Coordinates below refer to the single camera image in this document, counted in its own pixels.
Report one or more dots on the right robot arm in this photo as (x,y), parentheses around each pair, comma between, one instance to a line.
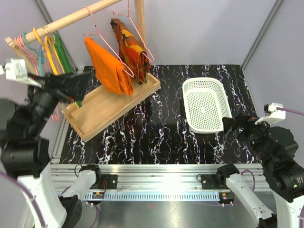
(275,148)

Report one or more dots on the wooden hanging rod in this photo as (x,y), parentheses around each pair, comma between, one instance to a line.
(68,20)

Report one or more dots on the wooden clothes rack base tray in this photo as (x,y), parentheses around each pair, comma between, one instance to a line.
(101,108)

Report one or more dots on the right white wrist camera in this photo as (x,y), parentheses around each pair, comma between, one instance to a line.
(273,114)

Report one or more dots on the yellow plastic hanger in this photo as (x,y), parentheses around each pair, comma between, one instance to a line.
(52,55)

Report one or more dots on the aluminium front rail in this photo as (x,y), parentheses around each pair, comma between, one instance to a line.
(153,182)

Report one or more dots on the left wooden slanted post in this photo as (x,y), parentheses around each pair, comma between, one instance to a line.
(17,48)

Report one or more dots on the pink hangers bunch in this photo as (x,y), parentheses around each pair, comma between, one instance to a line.
(33,59)

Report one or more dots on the white perforated plastic basket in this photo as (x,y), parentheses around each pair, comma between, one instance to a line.
(205,104)

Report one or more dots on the camouflage orange trousers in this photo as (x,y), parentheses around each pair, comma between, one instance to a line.
(131,51)

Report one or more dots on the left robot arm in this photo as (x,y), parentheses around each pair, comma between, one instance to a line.
(24,153)

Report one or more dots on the green plastic hanger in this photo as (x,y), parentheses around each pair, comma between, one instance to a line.
(61,54)

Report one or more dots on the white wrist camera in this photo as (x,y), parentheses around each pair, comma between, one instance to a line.
(273,114)
(15,70)

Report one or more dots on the wooden upright post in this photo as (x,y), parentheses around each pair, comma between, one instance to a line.
(140,18)

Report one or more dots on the teal plastic hanger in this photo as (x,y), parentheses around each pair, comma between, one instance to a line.
(39,53)

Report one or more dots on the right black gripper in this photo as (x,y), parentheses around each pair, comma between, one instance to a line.
(230,123)

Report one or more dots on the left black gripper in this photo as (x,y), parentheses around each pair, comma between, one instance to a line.
(73,86)

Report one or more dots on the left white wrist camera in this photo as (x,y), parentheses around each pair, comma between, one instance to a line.
(15,70)

